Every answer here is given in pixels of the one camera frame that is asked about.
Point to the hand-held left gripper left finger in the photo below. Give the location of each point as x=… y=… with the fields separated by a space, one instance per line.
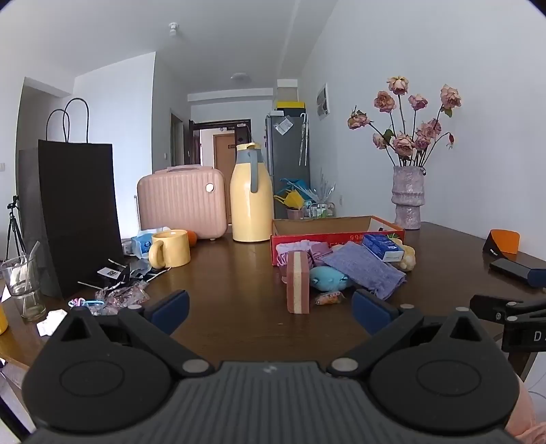
x=170 y=306

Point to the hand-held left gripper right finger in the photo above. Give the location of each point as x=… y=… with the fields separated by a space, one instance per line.
x=370 y=311

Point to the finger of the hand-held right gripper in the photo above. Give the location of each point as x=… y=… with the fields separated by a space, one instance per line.
x=490 y=307

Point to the purple towel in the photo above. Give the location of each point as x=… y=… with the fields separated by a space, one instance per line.
x=362 y=267

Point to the blue white plush toy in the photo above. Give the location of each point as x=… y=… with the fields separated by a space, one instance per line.
x=330 y=277

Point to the yellow white plush toy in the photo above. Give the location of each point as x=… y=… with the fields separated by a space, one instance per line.
x=408 y=256

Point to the red cardboard box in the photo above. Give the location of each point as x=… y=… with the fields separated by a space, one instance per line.
x=315 y=239

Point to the lilac knit gloves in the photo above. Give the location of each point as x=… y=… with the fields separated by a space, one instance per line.
x=294 y=249

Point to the small snack packet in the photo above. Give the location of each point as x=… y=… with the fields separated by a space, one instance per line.
x=329 y=299

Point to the dark blue case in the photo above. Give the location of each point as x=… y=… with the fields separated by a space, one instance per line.
x=512 y=269

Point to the crumpled plastic wrapper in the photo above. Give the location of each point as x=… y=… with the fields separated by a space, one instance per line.
x=123 y=295

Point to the yellow mug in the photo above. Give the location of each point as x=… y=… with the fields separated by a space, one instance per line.
x=172 y=249

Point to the blue white tissue pack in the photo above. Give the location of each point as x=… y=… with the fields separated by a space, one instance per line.
x=381 y=245

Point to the blue tissue packet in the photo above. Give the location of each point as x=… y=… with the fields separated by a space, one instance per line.
x=140 y=245

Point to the orange black box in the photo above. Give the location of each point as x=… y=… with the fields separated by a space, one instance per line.
x=503 y=239

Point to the orange fruit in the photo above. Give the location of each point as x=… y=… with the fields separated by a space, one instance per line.
x=192 y=239

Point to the person's leg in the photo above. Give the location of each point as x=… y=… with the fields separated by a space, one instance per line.
x=522 y=410

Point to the pink cream sponge block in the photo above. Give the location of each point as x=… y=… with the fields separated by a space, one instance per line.
x=298 y=281

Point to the mauve cloth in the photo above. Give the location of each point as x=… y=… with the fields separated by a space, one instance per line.
x=320 y=252

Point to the colourful carabiner keyring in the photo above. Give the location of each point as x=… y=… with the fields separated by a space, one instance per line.
x=85 y=303

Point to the pink suitcase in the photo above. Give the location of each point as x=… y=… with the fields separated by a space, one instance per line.
x=179 y=200

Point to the mottled purple vase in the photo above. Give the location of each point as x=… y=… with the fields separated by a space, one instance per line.
x=407 y=196

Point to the white crumpled paper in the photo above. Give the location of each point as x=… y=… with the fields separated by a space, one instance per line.
x=51 y=322

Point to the black paper bag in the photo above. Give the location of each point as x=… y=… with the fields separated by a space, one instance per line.
x=72 y=213

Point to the pile of colourful toys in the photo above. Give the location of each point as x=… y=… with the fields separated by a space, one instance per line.
x=294 y=194

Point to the clear glass straw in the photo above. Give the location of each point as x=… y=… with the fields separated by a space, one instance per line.
x=30 y=273

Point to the clear glass cup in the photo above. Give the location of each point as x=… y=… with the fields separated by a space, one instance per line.
x=23 y=294

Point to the wooden door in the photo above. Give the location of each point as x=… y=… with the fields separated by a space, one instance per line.
x=224 y=156

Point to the yellow container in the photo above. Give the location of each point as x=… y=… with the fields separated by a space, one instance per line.
x=3 y=318

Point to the dried pink roses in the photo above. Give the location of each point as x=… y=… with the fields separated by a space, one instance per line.
x=403 y=145

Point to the grey refrigerator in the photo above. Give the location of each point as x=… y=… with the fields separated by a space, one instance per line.
x=286 y=158

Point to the black tripod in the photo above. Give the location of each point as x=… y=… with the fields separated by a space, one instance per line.
x=13 y=222

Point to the clear hanging umbrella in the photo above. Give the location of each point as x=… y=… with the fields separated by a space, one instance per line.
x=303 y=141

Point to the yellow box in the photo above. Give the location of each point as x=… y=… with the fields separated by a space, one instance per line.
x=290 y=105

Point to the round ceiling lamp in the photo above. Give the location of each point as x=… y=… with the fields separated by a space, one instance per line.
x=241 y=77

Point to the white ceiling lamp socket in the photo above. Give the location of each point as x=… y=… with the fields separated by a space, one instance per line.
x=173 y=29

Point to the wall picture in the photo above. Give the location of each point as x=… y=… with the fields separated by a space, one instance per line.
x=323 y=101

